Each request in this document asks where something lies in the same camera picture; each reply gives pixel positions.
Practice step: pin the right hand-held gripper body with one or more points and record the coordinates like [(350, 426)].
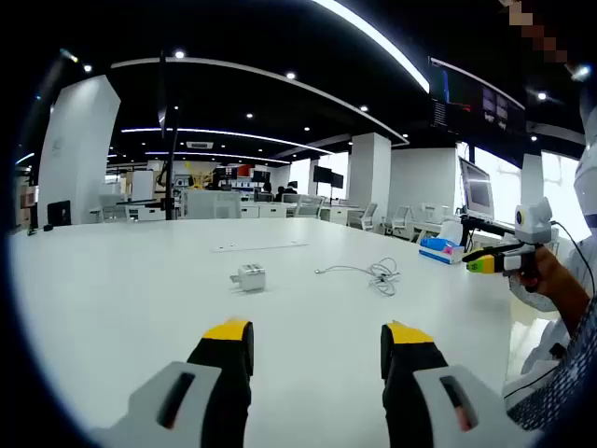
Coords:
[(536, 228)]

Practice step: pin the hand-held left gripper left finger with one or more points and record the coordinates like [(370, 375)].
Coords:
[(186, 396)]

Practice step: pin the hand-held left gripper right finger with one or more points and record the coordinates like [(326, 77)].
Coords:
[(448, 401)]

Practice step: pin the white charger adapter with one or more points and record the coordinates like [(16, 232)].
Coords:
[(252, 277)]

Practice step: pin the white desk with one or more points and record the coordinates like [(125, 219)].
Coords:
[(140, 289)]

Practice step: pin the person's right hand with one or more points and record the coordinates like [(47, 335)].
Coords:
[(557, 282)]

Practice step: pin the blue tissue box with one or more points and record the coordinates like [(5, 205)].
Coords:
[(438, 247)]

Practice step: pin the tilted desktop monitor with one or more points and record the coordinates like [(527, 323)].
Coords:
[(478, 189)]

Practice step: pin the white worn device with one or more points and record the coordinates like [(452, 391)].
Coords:
[(588, 186)]

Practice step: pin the white mesh office chair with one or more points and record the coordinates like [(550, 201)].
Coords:
[(310, 206), (401, 220), (368, 217)]

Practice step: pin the person's white clothing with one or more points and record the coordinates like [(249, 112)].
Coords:
[(541, 354)]

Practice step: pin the large hanging dark screen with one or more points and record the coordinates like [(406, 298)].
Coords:
[(476, 100)]

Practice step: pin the black background monitors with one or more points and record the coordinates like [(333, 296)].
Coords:
[(329, 177)]

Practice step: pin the white partition panel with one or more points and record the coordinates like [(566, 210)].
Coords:
[(212, 204)]

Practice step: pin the yellow machine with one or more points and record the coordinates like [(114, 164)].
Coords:
[(198, 176)]

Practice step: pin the small black monitor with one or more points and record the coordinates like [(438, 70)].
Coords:
[(59, 214)]

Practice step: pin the black stand pole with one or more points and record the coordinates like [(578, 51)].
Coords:
[(171, 163)]

